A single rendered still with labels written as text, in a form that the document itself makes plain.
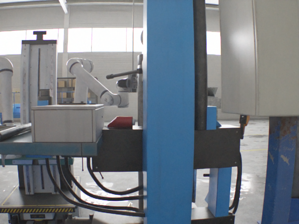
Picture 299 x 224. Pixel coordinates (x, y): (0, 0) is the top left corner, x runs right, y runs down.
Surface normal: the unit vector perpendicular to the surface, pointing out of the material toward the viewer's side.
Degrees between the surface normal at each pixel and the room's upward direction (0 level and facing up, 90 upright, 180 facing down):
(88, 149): 90
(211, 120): 90
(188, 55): 90
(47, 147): 90
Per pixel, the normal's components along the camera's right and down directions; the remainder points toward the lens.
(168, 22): 0.11, 0.04
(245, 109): -0.99, 0.00
